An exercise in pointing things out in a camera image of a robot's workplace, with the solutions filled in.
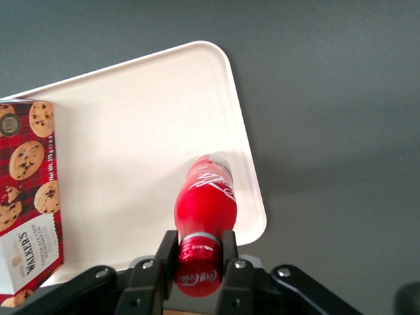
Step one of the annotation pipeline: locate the red coke bottle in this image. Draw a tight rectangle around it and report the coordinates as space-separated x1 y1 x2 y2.
173 153 238 298

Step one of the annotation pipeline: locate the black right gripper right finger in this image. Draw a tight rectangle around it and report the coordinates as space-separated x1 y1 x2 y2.
215 230 257 315

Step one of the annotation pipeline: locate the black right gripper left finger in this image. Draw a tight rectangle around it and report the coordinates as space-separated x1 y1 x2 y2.
114 230 180 315

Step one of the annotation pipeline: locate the red tartan cookie box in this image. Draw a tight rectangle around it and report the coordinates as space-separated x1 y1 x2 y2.
0 100 66 309

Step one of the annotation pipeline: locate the white plastic tray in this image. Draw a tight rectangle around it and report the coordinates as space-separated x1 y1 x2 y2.
0 40 268 290

